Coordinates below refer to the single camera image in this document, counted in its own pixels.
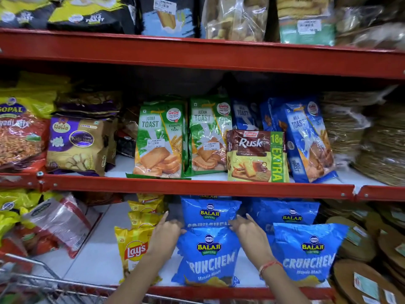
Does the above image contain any brown and yellow rusk packet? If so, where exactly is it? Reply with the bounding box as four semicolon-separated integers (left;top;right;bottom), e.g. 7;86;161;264
226;130;290;183

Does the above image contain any clear biscuit bag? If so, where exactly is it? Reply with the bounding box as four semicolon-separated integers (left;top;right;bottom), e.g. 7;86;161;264
201;0;270;42

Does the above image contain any blue chips packet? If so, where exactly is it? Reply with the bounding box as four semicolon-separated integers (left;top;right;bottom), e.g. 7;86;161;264
171;226;242;288
272;222;349;287
181;196;242;230
248;199;320;244

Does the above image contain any pile of labelled papad packs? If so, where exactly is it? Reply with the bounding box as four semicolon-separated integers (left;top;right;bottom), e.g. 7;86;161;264
320;199;405;304

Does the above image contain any blue and black snack packet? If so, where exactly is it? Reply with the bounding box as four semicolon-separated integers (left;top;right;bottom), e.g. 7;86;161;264
139;0;197;38

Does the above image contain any purple and gold toast packet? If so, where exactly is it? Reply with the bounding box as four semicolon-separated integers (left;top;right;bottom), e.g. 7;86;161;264
46;116;118;177

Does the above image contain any clear and red snack packet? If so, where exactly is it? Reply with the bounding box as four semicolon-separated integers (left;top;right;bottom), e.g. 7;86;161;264
20;194;102;259

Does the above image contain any person's right hand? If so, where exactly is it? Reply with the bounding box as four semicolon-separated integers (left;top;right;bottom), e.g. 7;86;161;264
228;213;276;268

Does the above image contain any person's left hand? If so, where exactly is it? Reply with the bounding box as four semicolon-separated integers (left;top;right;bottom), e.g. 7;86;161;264
147;211;187;261

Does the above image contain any yellow snack bag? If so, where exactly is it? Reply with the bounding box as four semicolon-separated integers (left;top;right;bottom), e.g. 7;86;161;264
0;189;64;241

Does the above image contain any stack of clear-wrapped papad discs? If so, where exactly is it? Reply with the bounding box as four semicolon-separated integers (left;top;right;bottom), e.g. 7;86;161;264
319;86;405;187

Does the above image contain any blue toast packet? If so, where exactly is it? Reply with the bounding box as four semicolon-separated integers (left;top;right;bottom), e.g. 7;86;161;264
232;99;263;131
260;97;338;184

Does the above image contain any green-label rusk pack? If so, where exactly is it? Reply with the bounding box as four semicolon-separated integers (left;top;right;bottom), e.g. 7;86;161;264
276;0;336;46

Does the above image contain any person's right forearm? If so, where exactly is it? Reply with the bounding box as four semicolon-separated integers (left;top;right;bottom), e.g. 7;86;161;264
260;262;312;304

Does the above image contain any green toast packet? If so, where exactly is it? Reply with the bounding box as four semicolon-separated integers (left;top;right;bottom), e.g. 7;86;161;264
126;101;191;180
189;96;233;176

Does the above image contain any red thread bracelet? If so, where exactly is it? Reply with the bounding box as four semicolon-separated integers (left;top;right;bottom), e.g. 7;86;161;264
258;260;284;278

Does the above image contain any black and yellow chips packet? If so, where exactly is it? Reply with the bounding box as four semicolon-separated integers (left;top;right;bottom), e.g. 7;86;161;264
47;0;137;35
0;0;58;29

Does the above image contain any red metal shelf rack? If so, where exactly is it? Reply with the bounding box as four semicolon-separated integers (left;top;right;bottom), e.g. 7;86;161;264
0;28;405;302

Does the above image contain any person's left forearm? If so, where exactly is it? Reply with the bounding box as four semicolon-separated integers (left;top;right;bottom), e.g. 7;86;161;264
104;251;169;304

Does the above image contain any dark purple packet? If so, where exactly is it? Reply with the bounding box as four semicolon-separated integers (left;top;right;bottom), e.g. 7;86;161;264
55;91;123;120

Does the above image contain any clear plastic snack bag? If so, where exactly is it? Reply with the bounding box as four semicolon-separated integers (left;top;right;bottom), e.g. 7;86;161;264
335;0;405;52

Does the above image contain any metal shopping cart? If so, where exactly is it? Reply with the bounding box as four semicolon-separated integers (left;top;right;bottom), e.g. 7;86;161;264
0;253;203;304

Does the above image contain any red and yellow snack packet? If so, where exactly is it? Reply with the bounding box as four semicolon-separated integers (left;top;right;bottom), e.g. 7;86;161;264
0;96;57;173

